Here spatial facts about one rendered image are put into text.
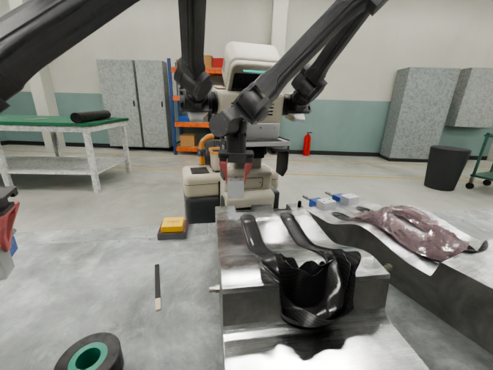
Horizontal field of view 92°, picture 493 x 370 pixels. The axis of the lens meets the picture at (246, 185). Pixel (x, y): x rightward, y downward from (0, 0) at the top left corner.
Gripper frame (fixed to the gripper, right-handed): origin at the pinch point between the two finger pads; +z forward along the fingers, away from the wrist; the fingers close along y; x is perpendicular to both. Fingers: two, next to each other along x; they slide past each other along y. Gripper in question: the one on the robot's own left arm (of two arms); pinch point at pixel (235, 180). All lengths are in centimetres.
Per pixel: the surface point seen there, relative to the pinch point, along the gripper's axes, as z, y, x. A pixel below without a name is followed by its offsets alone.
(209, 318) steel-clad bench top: 15.2, -4.3, -35.4
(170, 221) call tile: 11.4, -19.2, -4.9
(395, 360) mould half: 9, 22, -48
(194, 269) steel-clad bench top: 15.1, -9.5, -21.7
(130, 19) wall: -190, -237, 542
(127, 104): -14, -253, 514
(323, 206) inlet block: 7.9, 28.1, -0.4
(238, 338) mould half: 9.0, 0.9, -44.3
